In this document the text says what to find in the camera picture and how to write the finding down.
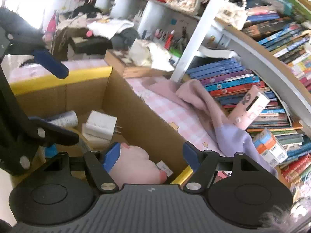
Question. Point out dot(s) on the brown patterned wooden box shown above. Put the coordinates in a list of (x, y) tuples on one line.
[(121, 63)]

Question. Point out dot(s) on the grey fuzzy cloth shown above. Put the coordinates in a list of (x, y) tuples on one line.
[(286, 216)]

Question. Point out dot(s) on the pink cartoon device box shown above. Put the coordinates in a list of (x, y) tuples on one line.
[(250, 106)]

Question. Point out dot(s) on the white wall charger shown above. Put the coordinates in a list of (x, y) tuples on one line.
[(102, 123)]

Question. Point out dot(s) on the purple bubble print bottle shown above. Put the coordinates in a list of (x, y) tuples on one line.
[(64, 119)]

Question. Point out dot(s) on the pink and purple sweater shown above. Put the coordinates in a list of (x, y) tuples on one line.
[(233, 138)]

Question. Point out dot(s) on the white bookshelf frame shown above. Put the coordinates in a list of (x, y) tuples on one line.
[(194, 41)]

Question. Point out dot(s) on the small blue item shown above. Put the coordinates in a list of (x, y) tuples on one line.
[(50, 152)]

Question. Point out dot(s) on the pink checked tablecloth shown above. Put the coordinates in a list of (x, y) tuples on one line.
[(170, 111)]

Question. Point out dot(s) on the cream foam block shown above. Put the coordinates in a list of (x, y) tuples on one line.
[(93, 138)]

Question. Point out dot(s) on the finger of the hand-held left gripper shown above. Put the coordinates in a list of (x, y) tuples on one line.
[(58, 136), (52, 64)]

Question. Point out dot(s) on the pink plush pig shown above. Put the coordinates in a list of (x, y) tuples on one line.
[(136, 165)]

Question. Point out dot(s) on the white side shelf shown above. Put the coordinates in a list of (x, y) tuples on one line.
[(150, 14)]

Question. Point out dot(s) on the row of shelf books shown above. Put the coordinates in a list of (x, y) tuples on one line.
[(286, 34)]

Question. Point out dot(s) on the orange and blue carton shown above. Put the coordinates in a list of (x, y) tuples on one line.
[(278, 156), (266, 140)]

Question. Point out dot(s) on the white pearl handbag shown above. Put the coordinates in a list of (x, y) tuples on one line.
[(230, 14)]

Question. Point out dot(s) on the yellow cardboard box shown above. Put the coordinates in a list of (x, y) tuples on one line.
[(136, 121)]

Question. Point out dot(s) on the group of pens and brushes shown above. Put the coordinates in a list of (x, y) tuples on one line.
[(170, 41)]

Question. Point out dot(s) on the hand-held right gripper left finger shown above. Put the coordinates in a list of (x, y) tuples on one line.
[(111, 156)]

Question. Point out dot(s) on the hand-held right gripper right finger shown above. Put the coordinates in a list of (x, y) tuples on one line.
[(190, 155)]

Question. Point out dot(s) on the pile of clothes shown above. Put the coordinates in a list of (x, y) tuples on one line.
[(102, 31)]

